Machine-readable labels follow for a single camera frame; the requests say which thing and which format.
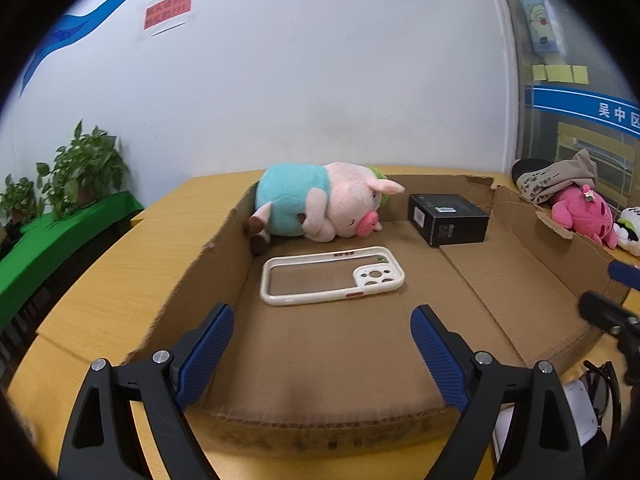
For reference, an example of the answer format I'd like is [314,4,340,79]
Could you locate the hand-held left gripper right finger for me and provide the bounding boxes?
[410,304,586,480]

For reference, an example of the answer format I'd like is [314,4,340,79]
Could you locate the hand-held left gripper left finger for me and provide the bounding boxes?
[57,302,236,480]

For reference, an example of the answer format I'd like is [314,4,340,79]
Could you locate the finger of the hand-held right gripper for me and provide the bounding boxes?
[607,260,640,292]
[578,290,640,386]

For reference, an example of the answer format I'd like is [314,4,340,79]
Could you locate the white phone case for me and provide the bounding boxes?
[261,246,406,307]

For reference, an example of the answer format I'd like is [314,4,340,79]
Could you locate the brown cardboard box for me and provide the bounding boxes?
[127,174,631,448]

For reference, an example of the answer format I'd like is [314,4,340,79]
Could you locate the black product box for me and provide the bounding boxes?
[407,193,490,247]

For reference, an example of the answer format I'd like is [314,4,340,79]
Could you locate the pink plush pig toy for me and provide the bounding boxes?
[245,161,406,256]

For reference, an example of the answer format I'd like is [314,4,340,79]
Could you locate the black and white plush toy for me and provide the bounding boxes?
[615,206,640,257]

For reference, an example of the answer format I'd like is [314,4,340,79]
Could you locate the dark framed glasses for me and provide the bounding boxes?
[582,360,623,433]

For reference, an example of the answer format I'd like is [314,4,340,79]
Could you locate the white plastic object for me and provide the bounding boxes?
[562,379,601,443]

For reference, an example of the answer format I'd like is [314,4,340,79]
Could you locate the grey printed cloth pouch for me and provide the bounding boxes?
[517,149,599,206]

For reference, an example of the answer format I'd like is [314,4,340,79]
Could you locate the yellow framed notice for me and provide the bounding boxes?
[556,122,640,183]

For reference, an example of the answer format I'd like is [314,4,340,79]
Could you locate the black cloth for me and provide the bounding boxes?
[510,157,551,183]

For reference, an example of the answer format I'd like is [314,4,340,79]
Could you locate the blue sign band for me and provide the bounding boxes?
[531,85,640,136]

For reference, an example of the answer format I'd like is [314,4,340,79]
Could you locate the green tablecloth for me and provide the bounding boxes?
[0,191,146,328]

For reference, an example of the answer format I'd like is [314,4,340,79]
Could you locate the large potted green plant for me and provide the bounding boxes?
[37,120,131,221]

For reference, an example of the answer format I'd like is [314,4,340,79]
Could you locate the small potted green plant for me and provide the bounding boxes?
[0,174,40,226]

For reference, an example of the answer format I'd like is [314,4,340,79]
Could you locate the blue cartoon poster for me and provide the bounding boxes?
[520,0,564,56]

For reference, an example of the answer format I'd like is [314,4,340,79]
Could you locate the red wall sign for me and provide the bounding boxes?
[137,0,197,43]

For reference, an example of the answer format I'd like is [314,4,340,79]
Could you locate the blue wave wall decal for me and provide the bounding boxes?
[19,0,446,98]

